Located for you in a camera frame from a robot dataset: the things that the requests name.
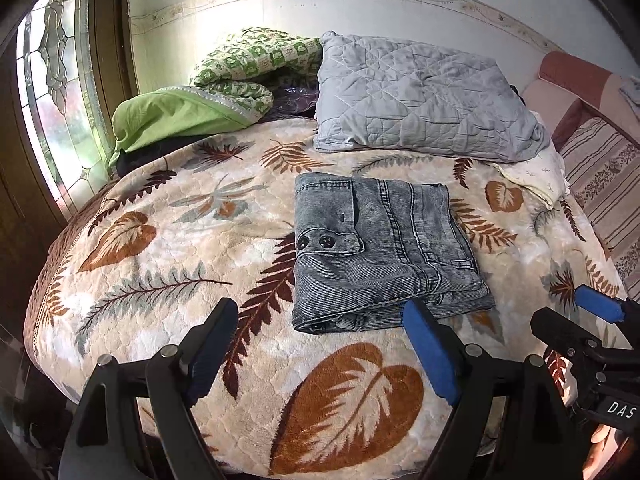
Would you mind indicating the stained glass window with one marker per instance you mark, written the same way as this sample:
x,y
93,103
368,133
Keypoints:
x,y
55,85

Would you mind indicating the small grey cloth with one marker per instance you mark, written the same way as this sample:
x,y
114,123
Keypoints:
x,y
631,91

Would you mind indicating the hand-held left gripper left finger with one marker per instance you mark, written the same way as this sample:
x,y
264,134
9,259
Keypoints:
x,y
215,350

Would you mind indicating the white cloth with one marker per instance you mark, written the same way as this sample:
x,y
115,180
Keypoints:
x,y
537,170

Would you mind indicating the striped pink cushion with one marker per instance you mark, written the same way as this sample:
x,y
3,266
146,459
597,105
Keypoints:
x,y
600,170

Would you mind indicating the green patterned quilt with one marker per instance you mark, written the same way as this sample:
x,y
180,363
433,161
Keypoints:
x,y
165,115

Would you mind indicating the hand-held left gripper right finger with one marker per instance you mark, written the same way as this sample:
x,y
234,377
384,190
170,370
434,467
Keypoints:
x,y
430,355

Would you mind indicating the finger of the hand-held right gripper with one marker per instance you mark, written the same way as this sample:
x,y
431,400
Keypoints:
x,y
555,325
595,301

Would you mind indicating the leaf print plush blanket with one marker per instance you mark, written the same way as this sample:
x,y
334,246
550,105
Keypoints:
x,y
200,240

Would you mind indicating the dark purple cloth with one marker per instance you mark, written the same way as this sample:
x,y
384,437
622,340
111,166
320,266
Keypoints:
x,y
295,102

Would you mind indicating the black cloth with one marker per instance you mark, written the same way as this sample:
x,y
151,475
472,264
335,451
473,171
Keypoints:
x,y
135,157

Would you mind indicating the grey quilted pillow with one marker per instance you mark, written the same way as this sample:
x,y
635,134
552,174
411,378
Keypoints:
x,y
425,95

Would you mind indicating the person's right hand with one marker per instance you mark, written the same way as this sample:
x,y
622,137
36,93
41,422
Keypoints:
x,y
612,452

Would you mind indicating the blue denim pants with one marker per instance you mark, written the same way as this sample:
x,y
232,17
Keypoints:
x,y
380,240

